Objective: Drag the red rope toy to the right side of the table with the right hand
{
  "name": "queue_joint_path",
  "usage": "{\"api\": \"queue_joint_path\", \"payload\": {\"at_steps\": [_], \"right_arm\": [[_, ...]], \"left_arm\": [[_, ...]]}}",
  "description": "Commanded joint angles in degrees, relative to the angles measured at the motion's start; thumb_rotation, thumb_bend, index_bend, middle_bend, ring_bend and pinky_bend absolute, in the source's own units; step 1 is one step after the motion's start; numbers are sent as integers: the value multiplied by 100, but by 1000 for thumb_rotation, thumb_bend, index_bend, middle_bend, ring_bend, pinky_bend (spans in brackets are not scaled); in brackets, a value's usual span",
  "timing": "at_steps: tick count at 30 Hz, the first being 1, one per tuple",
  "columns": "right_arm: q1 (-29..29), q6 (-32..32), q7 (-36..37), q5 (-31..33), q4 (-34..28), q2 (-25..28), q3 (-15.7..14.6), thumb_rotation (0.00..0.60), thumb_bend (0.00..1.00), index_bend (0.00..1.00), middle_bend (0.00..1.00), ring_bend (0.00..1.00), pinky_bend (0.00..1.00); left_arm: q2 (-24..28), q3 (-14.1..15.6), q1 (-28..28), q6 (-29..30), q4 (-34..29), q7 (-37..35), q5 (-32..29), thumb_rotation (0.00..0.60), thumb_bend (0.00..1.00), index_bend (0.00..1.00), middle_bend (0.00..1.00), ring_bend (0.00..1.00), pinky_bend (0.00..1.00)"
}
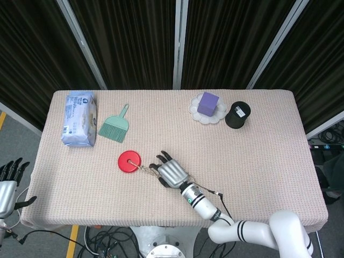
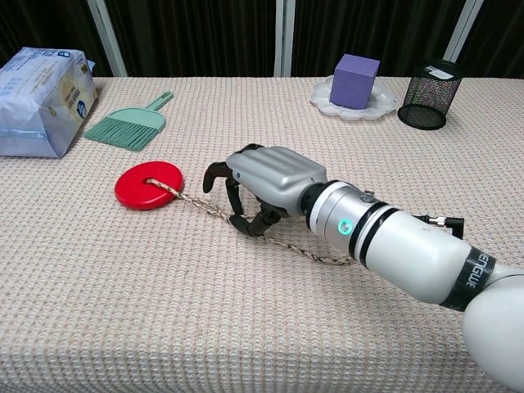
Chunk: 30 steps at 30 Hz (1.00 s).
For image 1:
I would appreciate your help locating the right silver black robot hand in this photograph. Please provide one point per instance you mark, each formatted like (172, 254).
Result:
(172, 172)

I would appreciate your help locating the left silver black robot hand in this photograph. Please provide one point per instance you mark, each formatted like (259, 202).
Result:
(8, 180)

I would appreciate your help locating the red disc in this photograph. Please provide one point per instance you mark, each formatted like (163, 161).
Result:
(129, 161)

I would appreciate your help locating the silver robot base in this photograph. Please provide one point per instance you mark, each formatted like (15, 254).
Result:
(164, 242)

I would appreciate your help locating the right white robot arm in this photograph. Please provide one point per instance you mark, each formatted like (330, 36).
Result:
(242, 223)

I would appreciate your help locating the green hand brush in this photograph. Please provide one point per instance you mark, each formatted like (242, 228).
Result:
(114, 126)

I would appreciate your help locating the beige woven tablecloth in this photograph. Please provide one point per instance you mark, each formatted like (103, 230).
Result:
(174, 150)

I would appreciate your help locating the white scalloped plate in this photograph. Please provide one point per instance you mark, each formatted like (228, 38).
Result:
(199, 114)

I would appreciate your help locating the purple cube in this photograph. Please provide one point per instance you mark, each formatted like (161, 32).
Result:
(207, 104)

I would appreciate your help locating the black mesh cup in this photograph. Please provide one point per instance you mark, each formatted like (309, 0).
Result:
(237, 114)

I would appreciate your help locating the blue tissue pack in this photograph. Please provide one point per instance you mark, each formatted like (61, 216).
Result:
(78, 119)

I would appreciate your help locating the black pleated curtain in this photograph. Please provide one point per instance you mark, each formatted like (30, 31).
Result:
(129, 40)

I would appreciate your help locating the black power strip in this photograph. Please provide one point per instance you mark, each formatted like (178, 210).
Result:
(326, 147)

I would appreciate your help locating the grey screen frame post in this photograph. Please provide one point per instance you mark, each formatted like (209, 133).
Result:
(178, 43)
(276, 43)
(80, 40)

